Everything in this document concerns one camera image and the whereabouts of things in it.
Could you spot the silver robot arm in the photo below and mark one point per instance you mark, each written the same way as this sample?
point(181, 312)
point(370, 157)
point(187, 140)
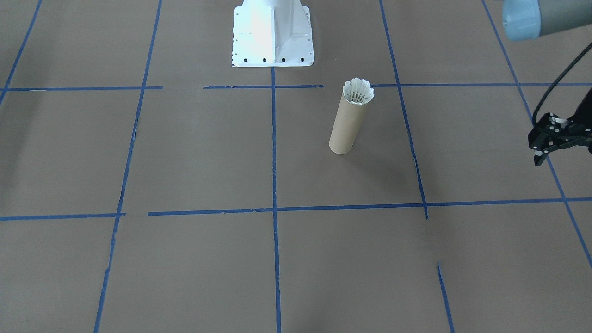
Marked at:
point(541, 18)

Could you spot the white column with base plate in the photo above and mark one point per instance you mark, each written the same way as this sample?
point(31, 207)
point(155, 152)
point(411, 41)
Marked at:
point(273, 32)

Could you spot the white feather shuttlecock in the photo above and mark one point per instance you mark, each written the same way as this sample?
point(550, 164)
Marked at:
point(358, 91)

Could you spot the brown cardboard tube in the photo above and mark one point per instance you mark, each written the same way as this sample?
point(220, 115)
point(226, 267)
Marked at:
point(346, 127)

